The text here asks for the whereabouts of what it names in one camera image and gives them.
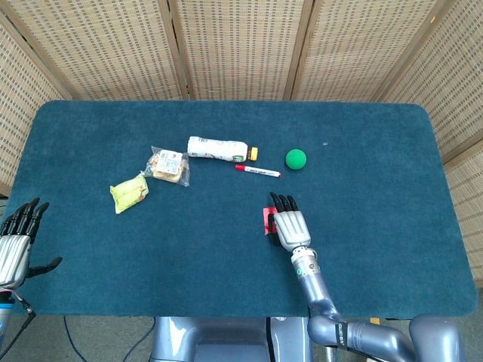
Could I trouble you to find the blue table carpet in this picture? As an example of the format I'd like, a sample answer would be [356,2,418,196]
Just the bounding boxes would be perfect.
[2,100,479,319]

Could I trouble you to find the green foam ball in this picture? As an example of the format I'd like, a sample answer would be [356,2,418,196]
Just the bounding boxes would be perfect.
[285,149,308,170]

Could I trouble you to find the white bottle yellow cap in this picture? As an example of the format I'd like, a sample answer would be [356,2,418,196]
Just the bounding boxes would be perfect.
[186,136,260,163]

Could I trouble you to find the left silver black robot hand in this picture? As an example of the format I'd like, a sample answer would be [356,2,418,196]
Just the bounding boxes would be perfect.
[0,197,63,292]

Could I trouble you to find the red whiteboard marker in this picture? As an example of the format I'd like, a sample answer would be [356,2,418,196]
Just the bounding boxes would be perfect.
[235,163,282,179]

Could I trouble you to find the green snack packet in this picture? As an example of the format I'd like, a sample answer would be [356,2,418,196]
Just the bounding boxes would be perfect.
[109,173,150,215]

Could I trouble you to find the woven folding screen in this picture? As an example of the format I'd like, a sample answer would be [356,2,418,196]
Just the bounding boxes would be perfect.
[0,0,483,283]

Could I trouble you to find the sandwich in clear bag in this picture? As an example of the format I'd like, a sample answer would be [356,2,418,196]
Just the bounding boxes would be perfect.
[142,146,191,188]

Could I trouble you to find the blue-grey robot torso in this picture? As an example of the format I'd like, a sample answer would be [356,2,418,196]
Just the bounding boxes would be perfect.
[149,315,315,362]

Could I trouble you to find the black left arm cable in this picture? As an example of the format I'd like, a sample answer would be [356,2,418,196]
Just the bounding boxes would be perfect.
[0,290,38,361]

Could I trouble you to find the blue floor cable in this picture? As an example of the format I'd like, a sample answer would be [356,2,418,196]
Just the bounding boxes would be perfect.
[63,315,157,362]

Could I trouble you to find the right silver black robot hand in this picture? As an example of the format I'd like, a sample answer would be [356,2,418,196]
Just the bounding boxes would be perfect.
[268,192,312,253]

